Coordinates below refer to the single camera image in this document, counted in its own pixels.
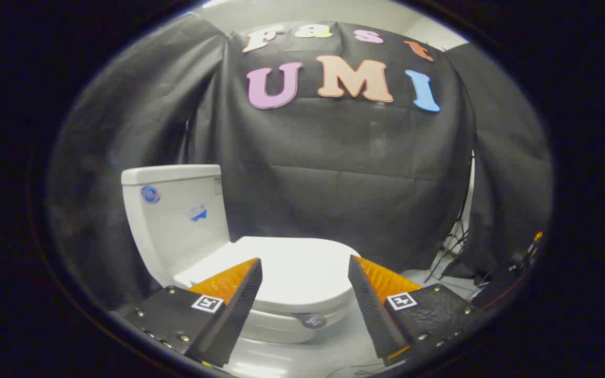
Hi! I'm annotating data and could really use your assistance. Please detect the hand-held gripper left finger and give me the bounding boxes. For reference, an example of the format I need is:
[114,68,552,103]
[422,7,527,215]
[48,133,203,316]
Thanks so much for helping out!
[124,257,264,368]

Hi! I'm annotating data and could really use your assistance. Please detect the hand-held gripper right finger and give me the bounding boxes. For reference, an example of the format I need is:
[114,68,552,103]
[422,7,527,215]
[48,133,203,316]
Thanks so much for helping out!
[348,255,485,367]

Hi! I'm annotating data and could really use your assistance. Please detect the white toilet lid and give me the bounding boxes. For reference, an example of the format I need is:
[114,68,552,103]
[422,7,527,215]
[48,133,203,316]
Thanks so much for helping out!
[174,236,361,330]

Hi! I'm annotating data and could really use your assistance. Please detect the white ceramic toilet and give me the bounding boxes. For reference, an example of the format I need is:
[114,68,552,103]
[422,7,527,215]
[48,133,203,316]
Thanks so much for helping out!
[121,164,357,345]

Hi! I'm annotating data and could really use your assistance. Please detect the white toilet tank cover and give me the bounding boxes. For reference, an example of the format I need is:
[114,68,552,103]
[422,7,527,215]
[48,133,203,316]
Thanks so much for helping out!
[121,164,223,186]

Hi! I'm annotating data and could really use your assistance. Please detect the dark equipment with orange part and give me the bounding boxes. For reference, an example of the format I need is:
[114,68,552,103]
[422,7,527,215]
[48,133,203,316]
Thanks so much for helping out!
[472,231,545,311]

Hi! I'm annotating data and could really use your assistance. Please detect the black backdrop cloth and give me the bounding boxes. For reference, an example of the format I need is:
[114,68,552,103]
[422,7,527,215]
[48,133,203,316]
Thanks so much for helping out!
[45,13,553,311]

